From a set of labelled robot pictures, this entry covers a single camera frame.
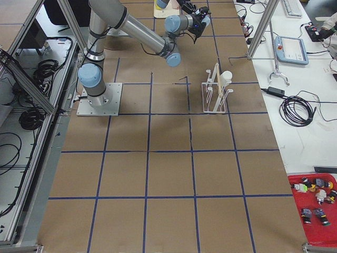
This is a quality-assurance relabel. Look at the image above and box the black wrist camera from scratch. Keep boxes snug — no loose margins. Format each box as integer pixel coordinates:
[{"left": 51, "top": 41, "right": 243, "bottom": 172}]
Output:
[{"left": 195, "top": 6, "right": 211, "bottom": 27}]

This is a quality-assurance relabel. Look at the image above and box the beige plastic tray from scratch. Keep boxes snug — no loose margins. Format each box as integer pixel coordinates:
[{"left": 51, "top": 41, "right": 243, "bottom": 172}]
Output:
[{"left": 153, "top": 0, "right": 181, "bottom": 19}]

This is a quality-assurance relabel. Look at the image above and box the black power adapter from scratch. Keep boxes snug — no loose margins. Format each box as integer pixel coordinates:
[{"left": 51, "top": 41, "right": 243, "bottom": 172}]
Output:
[{"left": 267, "top": 86, "right": 285, "bottom": 98}]

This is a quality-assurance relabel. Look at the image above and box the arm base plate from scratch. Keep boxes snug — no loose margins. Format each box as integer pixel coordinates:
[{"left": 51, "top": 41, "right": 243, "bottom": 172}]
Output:
[{"left": 77, "top": 83, "right": 123, "bottom": 116}]

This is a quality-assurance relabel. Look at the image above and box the aluminium frame post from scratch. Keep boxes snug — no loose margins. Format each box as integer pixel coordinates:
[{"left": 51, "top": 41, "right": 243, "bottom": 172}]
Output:
[{"left": 246, "top": 0, "right": 279, "bottom": 60}]

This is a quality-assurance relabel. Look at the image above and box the red parts tray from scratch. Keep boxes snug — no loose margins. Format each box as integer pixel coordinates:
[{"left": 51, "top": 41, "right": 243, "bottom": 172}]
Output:
[{"left": 288, "top": 173, "right": 336, "bottom": 248}]

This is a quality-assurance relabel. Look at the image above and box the white wire cup rack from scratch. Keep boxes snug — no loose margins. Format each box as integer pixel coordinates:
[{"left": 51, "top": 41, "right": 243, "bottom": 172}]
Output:
[{"left": 201, "top": 63, "right": 233, "bottom": 114}]

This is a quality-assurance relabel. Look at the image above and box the coiled black cable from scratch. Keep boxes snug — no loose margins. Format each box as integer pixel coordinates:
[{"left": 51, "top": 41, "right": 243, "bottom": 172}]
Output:
[{"left": 279, "top": 95, "right": 316, "bottom": 127}]

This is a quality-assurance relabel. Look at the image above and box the metal reacher grabber tool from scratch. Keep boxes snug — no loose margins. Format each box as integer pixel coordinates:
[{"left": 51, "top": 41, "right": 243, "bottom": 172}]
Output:
[{"left": 268, "top": 21, "right": 290, "bottom": 86}]

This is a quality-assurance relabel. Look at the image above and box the blue teach pendant tablet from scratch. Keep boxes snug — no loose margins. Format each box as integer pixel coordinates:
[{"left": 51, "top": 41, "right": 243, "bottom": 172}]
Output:
[{"left": 274, "top": 36, "right": 309, "bottom": 65}]

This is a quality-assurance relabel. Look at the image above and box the white plastic cup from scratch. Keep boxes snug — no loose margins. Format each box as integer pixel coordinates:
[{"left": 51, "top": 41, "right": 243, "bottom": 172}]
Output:
[{"left": 220, "top": 71, "right": 233, "bottom": 86}]

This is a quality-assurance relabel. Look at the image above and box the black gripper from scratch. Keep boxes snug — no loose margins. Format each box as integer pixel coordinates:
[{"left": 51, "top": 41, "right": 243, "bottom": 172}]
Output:
[{"left": 188, "top": 5, "right": 204, "bottom": 36}]

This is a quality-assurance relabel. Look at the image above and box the white keyboard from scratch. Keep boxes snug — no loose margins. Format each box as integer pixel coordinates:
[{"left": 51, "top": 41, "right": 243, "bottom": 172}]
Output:
[{"left": 280, "top": 0, "right": 302, "bottom": 18}]

